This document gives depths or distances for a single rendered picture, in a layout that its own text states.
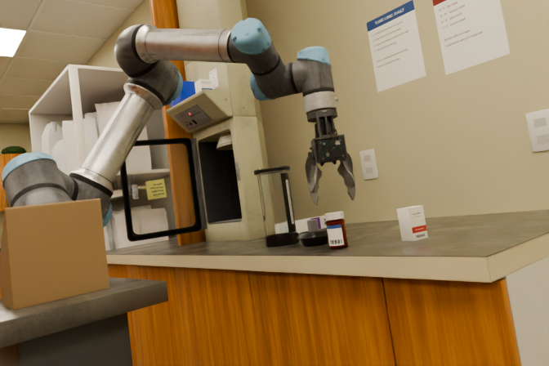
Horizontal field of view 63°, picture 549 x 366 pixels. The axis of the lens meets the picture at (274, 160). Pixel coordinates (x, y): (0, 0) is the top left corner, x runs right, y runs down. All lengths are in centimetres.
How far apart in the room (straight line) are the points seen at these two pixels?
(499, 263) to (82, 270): 76
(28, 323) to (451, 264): 69
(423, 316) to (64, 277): 68
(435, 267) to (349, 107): 115
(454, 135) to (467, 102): 11
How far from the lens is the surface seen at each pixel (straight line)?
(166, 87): 130
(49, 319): 89
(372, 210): 182
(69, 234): 98
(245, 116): 177
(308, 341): 113
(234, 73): 179
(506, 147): 153
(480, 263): 78
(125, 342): 101
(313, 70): 105
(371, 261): 90
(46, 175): 110
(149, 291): 95
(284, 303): 116
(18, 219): 97
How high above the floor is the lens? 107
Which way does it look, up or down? 5 degrees up
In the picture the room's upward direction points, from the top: 8 degrees counter-clockwise
